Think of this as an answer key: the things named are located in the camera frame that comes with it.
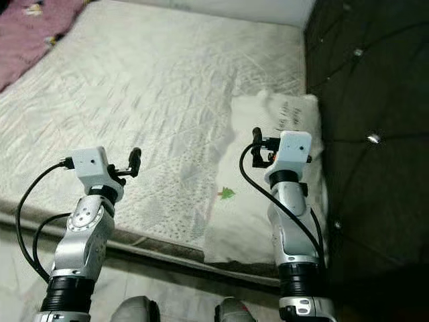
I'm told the long black left arm cable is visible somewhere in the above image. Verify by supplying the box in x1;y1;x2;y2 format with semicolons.
15;158;76;282

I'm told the grey robot leg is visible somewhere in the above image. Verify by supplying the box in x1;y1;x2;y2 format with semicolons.
214;297;262;322
111;295;162;322

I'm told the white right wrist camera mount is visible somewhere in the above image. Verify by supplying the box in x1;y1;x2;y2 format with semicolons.
263;131;312;185

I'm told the black tufted headboard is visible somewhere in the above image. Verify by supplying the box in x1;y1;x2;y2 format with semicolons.
305;0;429;322

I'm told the short black left arm cable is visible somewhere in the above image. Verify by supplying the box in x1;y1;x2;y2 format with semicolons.
32;213;73;266

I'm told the white quilted mattress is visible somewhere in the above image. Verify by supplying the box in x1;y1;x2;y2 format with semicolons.
0;0;326;286

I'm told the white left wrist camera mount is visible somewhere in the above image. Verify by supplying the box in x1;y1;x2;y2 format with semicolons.
72;146;125;203

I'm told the white pillow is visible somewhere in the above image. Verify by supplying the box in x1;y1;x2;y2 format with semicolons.
203;91;329;264

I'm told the grey right robot leg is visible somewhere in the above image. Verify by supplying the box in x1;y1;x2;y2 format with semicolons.
214;297;262;322

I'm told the purple printed blanket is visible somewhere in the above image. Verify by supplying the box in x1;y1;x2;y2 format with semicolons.
0;0;88;91

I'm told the grey left robot leg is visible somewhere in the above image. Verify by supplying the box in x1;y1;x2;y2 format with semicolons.
111;295;162;322

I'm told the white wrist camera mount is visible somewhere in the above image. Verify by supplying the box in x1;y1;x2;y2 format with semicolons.
72;146;125;203
263;131;312;185

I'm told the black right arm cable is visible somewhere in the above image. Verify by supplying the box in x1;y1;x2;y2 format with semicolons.
239;144;326;259

